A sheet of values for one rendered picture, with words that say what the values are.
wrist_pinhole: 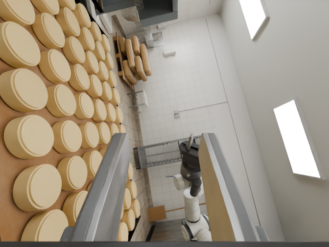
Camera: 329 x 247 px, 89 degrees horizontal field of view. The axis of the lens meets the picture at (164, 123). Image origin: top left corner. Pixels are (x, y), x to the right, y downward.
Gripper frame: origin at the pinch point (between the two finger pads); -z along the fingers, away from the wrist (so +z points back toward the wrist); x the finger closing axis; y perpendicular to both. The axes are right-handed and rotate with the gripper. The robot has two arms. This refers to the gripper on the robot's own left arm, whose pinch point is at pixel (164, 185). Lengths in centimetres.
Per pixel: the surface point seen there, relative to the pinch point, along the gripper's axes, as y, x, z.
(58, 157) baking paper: -11.8, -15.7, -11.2
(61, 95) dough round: -5.1, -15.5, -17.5
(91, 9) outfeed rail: 2, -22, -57
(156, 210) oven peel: -407, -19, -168
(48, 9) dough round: 4.7, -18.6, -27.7
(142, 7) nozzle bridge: 1, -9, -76
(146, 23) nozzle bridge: -5, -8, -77
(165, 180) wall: -385, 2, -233
